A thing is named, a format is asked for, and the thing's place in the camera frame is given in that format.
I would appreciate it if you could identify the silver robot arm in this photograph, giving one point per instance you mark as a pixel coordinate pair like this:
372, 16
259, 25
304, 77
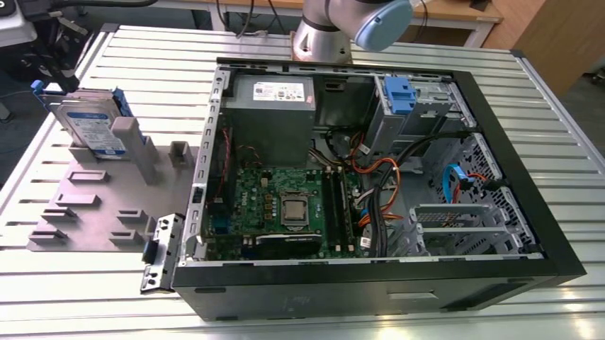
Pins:
326, 42

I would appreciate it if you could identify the hard disk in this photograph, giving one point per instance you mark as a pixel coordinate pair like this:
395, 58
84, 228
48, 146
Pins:
89, 127

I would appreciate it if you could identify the blue plastic drive latch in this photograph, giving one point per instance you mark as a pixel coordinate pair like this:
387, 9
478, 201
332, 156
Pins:
399, 93

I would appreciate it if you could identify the green motherboard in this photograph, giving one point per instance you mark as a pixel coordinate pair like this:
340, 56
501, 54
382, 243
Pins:
255, 184

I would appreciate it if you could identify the black graphics card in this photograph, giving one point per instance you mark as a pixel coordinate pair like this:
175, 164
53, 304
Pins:
288, 242

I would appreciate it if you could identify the hinged metal card bracket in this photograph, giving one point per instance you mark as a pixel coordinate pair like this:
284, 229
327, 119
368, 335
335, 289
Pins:
165, 230

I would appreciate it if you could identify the black PC case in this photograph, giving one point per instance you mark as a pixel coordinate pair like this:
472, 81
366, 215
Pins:
330, 294

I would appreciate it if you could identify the grey parts rack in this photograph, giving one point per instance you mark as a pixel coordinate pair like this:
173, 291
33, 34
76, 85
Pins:
117, 198

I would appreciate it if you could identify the black RAM slot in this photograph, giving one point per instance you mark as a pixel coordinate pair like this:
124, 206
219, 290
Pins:
330, 209
343, 209

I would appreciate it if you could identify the grey power supply unit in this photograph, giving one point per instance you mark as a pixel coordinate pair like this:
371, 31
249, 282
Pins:
268, 131

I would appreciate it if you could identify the pale grey camera box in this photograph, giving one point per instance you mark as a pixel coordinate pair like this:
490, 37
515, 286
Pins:
18, 32

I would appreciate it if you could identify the wooden cabinet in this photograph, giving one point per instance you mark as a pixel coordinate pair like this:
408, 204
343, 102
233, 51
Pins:
557, 35

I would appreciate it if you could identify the metal disk bay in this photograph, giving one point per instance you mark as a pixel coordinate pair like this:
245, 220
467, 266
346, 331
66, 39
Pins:
458, 230

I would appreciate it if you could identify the silver CPU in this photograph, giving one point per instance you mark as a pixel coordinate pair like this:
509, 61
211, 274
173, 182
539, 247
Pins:
295, 212

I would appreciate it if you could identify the metal optical drive cage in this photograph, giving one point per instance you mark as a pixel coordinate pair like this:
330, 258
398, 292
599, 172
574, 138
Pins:
424, 120

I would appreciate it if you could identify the wooden desk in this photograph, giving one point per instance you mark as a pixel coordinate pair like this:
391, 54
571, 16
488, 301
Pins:
452, 10

